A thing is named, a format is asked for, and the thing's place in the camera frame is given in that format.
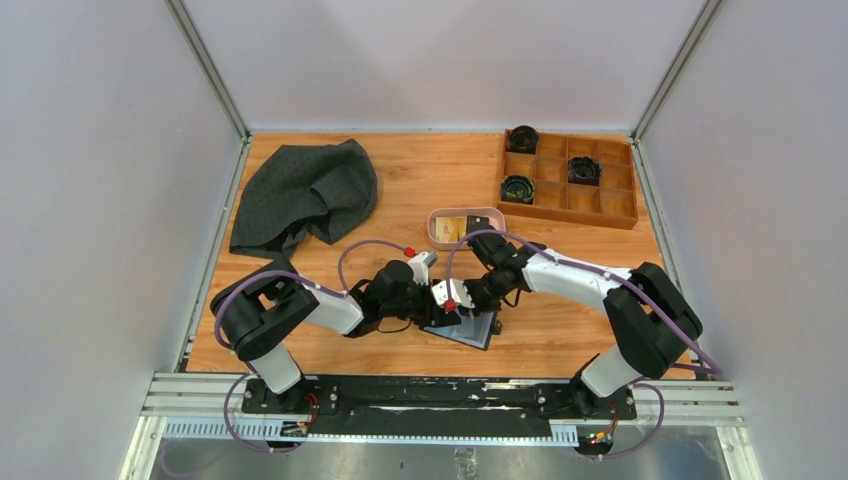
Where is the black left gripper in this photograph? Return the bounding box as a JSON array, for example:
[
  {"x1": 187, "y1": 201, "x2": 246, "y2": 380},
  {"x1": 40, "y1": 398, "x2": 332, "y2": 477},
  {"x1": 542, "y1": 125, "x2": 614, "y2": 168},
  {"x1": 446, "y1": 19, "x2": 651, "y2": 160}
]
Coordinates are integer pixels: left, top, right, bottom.
[{"x1": 381, "y1": 278, "x2": 461, "y2": 328}]

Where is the black leather card holder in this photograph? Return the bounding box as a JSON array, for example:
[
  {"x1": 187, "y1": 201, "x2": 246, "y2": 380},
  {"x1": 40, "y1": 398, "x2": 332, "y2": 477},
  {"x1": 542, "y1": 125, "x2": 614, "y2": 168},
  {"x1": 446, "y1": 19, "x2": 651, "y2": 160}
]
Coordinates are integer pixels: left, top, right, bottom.
[{"x1": 421, "y1": 308, "x2": 501, "y2": 351}]

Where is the gold credit card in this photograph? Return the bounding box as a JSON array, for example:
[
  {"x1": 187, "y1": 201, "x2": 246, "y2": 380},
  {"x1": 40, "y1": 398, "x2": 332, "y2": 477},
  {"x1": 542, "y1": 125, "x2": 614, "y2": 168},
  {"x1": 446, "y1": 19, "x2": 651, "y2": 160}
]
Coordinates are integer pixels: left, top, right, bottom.
[{"x1": 433, "y1": 216, "x2": 466, "y2": 244}]

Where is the pink oval plastic tray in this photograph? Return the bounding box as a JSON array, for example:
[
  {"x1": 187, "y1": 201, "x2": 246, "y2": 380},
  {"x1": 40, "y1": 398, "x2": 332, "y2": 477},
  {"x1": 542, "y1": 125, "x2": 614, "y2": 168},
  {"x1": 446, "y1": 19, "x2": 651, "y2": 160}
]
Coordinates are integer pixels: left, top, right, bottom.
[{"x1": 427, "y1": 207, "x2": 506, "y2": 251}]

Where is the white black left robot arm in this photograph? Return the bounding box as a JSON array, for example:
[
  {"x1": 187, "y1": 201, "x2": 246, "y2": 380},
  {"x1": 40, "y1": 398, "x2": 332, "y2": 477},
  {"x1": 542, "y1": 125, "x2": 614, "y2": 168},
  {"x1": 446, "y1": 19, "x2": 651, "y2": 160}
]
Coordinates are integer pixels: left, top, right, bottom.
[{"x1": 209, "y1": 251, "x2": 437, "y2": 413}]

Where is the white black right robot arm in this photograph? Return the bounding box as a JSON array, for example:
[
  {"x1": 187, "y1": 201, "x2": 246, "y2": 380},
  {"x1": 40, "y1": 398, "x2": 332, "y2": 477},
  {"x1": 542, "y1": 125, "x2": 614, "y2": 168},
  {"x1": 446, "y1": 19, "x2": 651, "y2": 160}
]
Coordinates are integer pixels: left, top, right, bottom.
[{"x1": 462, "y1": 227, "x2": 703, "y2": 418}]

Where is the black VIP credit card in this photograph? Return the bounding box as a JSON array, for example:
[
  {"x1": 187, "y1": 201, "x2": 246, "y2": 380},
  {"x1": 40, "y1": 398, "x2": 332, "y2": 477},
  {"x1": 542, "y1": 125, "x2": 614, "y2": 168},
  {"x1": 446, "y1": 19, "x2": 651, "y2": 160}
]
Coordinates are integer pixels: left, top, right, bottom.
[{"x1": 465, "y1": 215, "x2": 491, "y2": 233}]

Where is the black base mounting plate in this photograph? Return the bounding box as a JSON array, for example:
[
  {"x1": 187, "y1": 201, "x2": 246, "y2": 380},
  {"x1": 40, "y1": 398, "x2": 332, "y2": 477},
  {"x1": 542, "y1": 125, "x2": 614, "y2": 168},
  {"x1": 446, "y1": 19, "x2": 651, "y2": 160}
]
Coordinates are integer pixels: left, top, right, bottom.
[{"x1": 239, "y1": 375, "x2": 637, "y2": 438}]

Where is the dark green dotted cloth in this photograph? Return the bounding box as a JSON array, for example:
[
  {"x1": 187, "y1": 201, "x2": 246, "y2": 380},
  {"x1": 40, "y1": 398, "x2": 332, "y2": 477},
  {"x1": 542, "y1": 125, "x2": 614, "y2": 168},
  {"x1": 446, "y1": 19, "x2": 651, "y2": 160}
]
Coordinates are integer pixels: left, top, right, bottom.
[{"x1": 229, "y1": 139, "x2": 378, "y2": 260}]

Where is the wooden compartment organizer box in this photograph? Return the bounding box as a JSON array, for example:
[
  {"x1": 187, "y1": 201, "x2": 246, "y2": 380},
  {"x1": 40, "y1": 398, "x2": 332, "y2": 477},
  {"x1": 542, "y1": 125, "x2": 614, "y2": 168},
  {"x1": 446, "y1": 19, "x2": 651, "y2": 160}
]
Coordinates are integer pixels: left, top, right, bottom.
[{"x1": 495, "y1": 125, "x2": 639, "y2": 230}]

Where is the rolled dark belt top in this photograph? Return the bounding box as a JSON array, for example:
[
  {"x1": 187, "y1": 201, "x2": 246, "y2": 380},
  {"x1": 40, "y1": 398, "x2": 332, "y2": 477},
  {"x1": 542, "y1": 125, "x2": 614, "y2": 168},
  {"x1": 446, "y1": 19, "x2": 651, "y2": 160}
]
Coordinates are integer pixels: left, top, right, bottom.
[{"x1": 506, "y1": 125, "x2": 540, "y2": 155}]

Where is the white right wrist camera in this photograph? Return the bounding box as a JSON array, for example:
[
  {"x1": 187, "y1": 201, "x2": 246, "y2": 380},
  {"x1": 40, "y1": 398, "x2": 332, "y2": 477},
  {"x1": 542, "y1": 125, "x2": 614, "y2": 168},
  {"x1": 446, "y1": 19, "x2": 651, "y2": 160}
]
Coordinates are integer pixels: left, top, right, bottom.
[{"x1": 430, "y1": 279, "x2": 475, "y2": 311}]

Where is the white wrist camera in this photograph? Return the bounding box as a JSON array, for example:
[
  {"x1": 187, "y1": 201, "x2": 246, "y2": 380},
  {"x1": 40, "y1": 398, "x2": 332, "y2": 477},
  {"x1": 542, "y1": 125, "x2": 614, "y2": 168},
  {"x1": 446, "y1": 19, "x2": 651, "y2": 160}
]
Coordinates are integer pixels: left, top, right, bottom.
[
  {"x1": 430, "y1": 279, "x2": 475, "y2": 311},
  {"x1": 407, "y1": 251, "x2": 438, "y2": 285}
]

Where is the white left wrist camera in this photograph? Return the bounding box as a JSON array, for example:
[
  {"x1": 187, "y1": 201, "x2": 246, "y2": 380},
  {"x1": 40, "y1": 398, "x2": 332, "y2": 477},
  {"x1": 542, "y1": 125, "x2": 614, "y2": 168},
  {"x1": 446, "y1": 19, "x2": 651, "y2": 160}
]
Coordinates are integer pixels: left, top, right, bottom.
[{"x1": 407, "y1": 251, "x2": 438, "y2": 285}]

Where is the aluminium frame rail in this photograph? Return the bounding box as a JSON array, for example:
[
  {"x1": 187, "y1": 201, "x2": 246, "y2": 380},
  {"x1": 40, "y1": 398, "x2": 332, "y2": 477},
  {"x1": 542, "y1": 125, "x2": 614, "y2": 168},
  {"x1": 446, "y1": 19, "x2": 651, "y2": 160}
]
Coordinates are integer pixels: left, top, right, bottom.
[{"x1": 121, "y1": 373, "x2": 762, "y2": 479}]

